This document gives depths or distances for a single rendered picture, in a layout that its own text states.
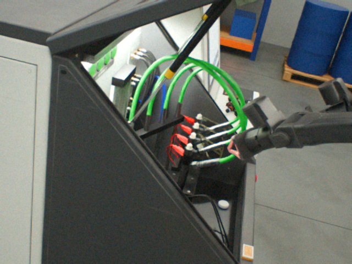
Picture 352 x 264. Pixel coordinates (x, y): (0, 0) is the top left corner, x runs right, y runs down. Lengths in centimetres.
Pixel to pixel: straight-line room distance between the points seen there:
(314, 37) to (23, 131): 516
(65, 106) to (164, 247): 44
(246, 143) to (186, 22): 64
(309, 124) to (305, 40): 509
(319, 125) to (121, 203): 51
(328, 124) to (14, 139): 72
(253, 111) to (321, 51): 502
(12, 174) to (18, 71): 28
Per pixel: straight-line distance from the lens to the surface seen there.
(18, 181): 117
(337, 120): 89
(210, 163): 123
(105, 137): 100
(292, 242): 300
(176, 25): 160
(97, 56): 105
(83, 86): 97
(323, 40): 597
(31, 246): 129
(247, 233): 136
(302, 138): 95
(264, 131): 104
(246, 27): 662
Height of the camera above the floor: 178
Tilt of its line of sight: 27 degrees down
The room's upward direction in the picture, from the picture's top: 12 degrees clockwise
